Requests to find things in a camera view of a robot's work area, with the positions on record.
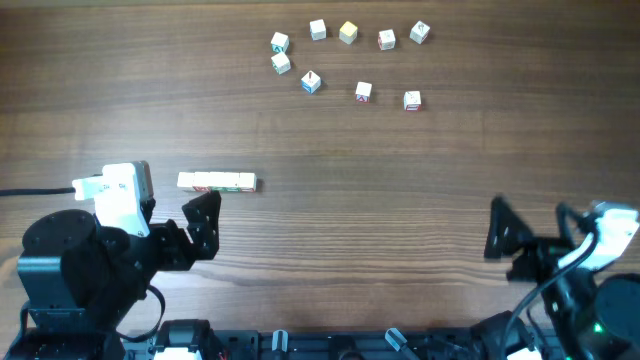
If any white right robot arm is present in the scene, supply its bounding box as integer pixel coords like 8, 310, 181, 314
472, 196, 639, 359

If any white block letter K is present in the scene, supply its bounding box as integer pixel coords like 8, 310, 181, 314
409, 20, 431, 44

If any yellow topped block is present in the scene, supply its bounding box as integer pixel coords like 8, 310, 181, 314
339, 21, 358, 45

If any white block green O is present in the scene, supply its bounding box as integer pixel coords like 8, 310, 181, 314
207, 172, 226, 191

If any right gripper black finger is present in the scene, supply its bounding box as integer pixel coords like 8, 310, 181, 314
484, 196, 534, 259
555, 203, 595, 240

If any white block blue P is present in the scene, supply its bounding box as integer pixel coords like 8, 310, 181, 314
309, 19, 327, 41

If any white block teal A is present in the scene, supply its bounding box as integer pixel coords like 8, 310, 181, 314
271, 32, 290, 53

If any white block letter E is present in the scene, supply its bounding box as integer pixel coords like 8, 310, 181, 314
238, 172, 258, 192

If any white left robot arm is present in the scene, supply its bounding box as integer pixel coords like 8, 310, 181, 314
6, 191, 224, 359

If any white block red W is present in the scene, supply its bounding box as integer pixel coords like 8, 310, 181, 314
192, 172, 210, 192

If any white block green Z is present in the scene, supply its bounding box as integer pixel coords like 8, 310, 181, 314
271, 52, 291, 75

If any white block numeral one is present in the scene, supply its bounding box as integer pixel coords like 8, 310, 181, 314
221, 172, 241, 192

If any white block blue X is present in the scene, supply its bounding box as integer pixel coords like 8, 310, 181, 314
301, 71, 322, 94

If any white block red side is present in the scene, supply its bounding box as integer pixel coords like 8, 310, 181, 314
378, 29, 396, 51

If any white block paw print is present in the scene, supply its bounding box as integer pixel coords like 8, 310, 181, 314
177, 172, 195, 191

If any white block red A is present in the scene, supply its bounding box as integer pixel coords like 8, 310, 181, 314
355, 82, 372, 103

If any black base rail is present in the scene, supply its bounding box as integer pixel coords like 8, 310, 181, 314
119, 319, 566, 360

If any white block Z red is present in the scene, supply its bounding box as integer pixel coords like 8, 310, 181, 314
403, 91, 422, 111

